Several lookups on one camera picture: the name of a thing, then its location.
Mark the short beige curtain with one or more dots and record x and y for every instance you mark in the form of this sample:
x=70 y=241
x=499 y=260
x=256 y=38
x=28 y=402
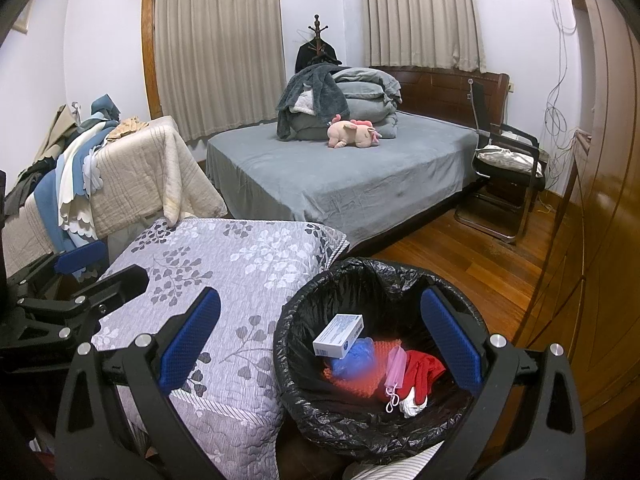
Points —
x=425 y=15

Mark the bed with grey sheet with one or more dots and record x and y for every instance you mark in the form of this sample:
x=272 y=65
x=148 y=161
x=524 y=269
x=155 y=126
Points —
x=360 y=180

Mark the teal blue cloth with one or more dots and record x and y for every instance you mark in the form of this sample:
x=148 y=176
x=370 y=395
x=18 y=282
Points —
x=105 y=107

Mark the dark grey garment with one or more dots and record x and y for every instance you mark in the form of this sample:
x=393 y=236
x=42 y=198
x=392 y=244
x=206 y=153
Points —
x=27 y=185

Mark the white scalloped cloth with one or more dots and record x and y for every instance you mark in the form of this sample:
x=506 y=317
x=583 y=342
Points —
x=75 y=210

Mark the pink face mask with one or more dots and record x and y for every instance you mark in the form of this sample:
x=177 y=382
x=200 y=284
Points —
x=396 y=367

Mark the blue scalloped cloth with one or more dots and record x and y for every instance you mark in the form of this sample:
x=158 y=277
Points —
x=47 y=200

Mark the orange knitted cloth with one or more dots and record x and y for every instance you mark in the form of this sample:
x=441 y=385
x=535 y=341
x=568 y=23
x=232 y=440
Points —
x=382 y=349

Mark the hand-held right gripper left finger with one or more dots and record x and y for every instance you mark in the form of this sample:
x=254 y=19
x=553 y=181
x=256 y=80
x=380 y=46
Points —
x=192 y=340

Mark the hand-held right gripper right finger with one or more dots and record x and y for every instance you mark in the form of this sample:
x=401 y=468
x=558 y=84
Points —
x=450 y=342

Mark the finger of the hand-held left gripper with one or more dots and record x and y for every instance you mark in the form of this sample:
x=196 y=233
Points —
x=107 y=287
x=82 y=257

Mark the bin with black plastic bag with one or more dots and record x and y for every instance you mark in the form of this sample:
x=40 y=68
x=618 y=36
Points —
x=305 y=320

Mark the black metal chair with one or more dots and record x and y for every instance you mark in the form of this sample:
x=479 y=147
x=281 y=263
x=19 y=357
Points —
x=480 y=105

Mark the tan crumpled garment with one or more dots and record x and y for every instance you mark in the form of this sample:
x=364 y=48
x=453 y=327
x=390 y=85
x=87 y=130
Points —
x=127 y=127

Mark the white chair cushion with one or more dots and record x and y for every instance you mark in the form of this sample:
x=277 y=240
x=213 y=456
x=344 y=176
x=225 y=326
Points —
x=505 y=157

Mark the folded grey duvet stack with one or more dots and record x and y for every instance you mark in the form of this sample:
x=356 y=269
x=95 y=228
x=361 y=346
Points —
x=365 y=90

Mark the wide beige curtain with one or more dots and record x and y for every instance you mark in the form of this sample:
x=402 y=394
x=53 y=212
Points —
x=220 y=55

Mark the black coat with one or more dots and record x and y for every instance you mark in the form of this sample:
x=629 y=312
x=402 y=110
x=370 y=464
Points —
x=305 y=57

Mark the red cloth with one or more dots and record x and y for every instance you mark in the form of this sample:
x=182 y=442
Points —
x=425 y=367

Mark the blue plastic shoe cover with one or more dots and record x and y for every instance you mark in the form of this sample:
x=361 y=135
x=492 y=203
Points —
x=352 y=362

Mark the white striped cloth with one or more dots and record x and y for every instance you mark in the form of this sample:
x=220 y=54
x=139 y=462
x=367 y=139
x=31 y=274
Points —
x=400 y=470

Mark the wooden wardrobe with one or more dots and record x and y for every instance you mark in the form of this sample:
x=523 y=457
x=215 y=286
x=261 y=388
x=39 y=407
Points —
x=600 y=185

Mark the wooden window frame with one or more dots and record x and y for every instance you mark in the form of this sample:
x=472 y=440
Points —
x=148 y=60

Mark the dark wooden headboard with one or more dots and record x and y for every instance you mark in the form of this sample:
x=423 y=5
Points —
x=440 y=90

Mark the khaki cloth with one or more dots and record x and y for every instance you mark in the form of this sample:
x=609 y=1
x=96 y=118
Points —
x=55 y=130

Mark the grey floral quilt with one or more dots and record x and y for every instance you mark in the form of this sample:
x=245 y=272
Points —
x=240 y=270

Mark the wooden coat rack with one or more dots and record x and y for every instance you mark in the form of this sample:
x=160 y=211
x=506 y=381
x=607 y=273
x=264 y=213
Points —
x=317 y=30

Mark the dark grey pillow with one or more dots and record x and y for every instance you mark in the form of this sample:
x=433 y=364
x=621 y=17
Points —
x=310 y=130

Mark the dark grey fleece blanket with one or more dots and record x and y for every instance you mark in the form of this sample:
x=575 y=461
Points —
x=310 y=85

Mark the pink plush toy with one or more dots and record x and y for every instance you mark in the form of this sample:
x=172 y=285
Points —
x=350 y=132

